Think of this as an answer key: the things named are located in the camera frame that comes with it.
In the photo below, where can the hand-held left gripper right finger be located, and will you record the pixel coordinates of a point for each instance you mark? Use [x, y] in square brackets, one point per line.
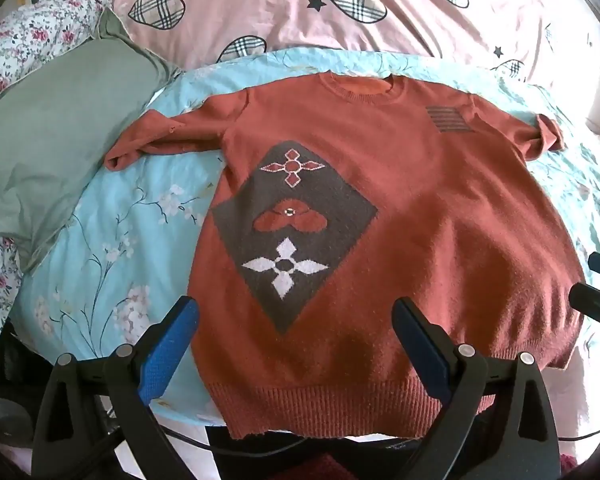
[420, 345]

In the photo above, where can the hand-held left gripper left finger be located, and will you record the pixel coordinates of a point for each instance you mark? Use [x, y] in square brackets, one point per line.
[171, 345]

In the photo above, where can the orange knit sweater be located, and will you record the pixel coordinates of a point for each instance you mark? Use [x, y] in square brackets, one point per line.
[430, 210]

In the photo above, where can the light blue floral bedsheet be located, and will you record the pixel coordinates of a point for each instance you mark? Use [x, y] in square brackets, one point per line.
[120, 240]

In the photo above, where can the dark red cloth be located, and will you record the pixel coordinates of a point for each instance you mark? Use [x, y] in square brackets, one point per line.
[320, 466]

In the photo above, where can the green pillow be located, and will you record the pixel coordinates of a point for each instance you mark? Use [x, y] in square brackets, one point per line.
[55, 135]

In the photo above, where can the white pink floral quilt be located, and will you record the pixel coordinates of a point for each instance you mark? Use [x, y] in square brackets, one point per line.
[30, 30]

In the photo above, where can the pink heart-print quilt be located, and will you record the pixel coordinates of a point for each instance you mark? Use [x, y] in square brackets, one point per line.
[280, 10]

